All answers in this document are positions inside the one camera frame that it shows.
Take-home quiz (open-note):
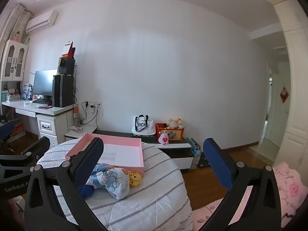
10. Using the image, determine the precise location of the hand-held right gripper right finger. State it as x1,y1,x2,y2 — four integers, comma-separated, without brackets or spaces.
201,138,282,231

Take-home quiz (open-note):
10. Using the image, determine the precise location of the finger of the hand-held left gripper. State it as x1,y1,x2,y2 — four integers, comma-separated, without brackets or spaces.
0,137,51,166
0,120,15,140

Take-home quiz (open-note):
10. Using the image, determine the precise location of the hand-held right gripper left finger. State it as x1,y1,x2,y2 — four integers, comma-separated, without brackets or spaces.
24,137,109,231

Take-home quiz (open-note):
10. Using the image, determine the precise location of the royal blue knit item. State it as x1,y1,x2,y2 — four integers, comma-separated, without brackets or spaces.
77,185,96,200

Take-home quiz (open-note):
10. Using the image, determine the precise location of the blue cartoon printed cloth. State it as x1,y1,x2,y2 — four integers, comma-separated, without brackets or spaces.
90,165,131,200

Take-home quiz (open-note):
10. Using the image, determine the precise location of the pink cardboard box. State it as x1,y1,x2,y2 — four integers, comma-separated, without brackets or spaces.
65,133,145,177

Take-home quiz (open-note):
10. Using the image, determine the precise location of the orange storage box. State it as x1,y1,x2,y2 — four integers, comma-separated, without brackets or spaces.
11,122,24,136

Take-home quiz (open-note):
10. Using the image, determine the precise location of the black bathroom scale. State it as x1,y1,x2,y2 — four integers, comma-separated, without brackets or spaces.
198,153,211,169

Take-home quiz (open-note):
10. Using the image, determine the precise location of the blue cardboard box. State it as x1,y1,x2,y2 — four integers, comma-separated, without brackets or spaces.
190,138,201,167

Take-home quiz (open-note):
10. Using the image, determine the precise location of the stack of books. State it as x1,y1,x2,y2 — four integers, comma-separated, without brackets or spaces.
1,89,22,103

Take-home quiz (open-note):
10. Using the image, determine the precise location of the low white side table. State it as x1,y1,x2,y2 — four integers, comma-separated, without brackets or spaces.
64,125,97,141

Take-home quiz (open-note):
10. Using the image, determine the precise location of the black and white tv stand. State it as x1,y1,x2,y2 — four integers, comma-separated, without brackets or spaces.
93,129,194,174

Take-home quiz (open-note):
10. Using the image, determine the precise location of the white computer desk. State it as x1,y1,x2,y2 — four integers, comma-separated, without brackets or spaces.
1,99,75,147

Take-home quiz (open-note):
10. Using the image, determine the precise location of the blue and white packet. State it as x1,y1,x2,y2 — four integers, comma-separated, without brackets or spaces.
21,83,32,100

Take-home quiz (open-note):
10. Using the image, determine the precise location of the red toy box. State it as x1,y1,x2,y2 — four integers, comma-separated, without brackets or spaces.
155,123,185,141

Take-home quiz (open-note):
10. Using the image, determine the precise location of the pink heart plush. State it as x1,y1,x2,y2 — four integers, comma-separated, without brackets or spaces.
158,130,170,145

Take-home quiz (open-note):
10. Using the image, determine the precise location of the black computer tower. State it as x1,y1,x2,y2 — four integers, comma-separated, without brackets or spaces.
52,74,74,108

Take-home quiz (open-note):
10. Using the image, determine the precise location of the beige plush toy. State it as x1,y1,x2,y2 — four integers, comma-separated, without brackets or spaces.
164,117,183,129

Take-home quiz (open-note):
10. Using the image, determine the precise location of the black computer monitor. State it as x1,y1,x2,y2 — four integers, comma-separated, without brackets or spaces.
32,69,58,101

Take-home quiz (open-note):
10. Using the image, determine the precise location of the white tote bag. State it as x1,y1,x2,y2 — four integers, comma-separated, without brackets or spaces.
131,115,155,136

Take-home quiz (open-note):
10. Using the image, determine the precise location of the white glass-door hutch cabinet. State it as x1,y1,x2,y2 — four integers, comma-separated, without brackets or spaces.
0,40,29,82

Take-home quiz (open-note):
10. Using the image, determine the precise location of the pink floral bedsheet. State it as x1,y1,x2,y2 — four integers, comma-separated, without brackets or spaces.
190,162,305,231

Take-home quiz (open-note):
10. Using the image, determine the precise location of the white door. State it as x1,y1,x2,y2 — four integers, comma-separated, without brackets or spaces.
267,63,290,147

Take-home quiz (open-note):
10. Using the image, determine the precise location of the black box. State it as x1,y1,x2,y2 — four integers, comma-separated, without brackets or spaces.
58,57,75,76

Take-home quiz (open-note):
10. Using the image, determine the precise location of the red door decoration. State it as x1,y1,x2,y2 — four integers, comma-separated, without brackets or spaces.
279,87,288,104

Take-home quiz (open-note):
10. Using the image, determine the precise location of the red and white box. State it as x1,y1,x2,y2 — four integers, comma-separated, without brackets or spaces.
60,41,76,59

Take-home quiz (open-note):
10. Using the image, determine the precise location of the beige curtain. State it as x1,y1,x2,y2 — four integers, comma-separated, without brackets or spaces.
0,3,32,65

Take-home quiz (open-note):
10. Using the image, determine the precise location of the white air conditioner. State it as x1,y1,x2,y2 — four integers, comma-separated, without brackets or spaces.
25,10,59,34

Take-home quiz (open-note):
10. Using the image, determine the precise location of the black power cable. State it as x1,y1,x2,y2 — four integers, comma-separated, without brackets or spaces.
79,102,100,126

